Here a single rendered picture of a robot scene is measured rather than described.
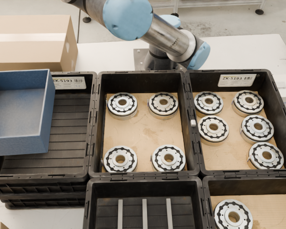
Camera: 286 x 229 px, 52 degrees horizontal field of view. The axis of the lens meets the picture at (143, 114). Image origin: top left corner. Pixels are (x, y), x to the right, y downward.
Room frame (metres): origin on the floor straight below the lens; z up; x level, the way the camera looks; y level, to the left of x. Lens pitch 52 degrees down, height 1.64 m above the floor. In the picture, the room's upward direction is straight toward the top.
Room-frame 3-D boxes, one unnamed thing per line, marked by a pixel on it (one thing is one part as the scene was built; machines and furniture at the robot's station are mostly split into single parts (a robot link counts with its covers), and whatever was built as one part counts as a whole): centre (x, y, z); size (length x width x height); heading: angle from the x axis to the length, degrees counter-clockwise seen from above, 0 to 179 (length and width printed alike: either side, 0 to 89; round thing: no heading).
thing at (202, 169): (0.55, -0.30, 0.92); 0.40 x 0.30 x 0.02; 2
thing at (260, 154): (0.45, -0.38, 0.86); 0.05 x 0.05 x 0.01
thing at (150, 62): (0.96, -0.08, 0.80); 0.15 x 0.15 x 0.10
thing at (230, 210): (0.26, -0.24, 0.86); 0.05 x 0.05 x 0.01
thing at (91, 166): (0.54, 0.00, 0.92); 0.40 x 0.30 x 0.02; 2
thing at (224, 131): (0.55, -0.23, 0.86); 0.10 x 0.10 x 0.01
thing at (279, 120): (0.55, -0.30, 0.87); 0.40 x 0.30 x 0.11; 2
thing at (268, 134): (0.55, -0.38, 0.86); 0.10 x 0.10 x 0.01
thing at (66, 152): (0.53, 0.30, 0.87); 0.40 x 0.30 x 0.11; 2
